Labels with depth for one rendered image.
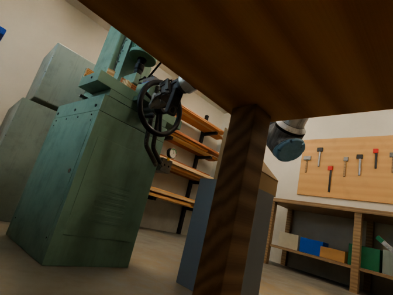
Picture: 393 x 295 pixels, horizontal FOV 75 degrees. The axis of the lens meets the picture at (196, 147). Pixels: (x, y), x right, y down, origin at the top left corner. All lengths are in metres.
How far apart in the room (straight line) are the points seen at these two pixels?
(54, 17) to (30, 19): 0.30
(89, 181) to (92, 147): 0.16
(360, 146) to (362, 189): 0.60
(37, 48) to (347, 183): 4.44
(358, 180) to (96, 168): 3.47
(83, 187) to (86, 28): 3.30
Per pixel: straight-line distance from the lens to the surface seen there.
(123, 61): 1.77
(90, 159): 1.30
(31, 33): 4.06
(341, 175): 4.15
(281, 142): 1.28
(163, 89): 1.14
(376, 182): 4.03
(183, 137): 4.26
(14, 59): 3.90
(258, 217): 1.40
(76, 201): 1.29
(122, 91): 1.41
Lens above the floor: 0.32
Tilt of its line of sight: 15 degrees up
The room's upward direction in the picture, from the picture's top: 14 degrees clockwise
